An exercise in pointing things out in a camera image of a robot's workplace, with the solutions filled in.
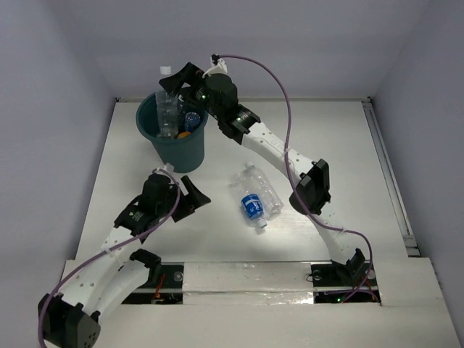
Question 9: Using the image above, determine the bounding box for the silver foil strip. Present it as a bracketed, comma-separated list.
[182, 262, 314, 306]

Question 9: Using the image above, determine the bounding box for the clear ribbed bottle white cap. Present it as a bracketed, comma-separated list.
[156, 88, 179, 139]

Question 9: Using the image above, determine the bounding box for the blue label bottle white cap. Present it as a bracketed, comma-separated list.
[230, 173, 268, 231]

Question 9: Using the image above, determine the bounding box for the orange juice bottle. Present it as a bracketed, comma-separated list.
[177, 131, 191, 139]

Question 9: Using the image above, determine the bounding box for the aluminium rail right edge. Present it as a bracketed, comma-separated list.
[361, 98, 422, 257]

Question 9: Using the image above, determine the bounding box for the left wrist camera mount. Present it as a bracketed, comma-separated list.
[152, 163, 174, 178]

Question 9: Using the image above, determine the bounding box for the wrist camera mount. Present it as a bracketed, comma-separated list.
[202, 54, 228, 78]
[152, 163, 174, 178]

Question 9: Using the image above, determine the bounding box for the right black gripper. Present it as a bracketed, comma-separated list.
[160, 61, 223, 121]

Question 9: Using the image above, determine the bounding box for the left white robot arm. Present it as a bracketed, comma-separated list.
[38, 169, 211, 347]

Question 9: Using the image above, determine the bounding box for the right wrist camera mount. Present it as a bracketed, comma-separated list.
[202, 54, 228, 78]

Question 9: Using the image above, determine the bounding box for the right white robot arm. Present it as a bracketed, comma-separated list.
[159, 55, 373, 289]

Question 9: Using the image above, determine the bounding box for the dark green plastic bin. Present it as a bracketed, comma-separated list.
[136, 93, 208, 173]

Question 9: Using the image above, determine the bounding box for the clear crushed bottle white cap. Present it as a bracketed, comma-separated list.
[244, 162, 283, 216]

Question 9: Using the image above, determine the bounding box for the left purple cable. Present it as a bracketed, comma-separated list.
[38, 166, 182, 348]

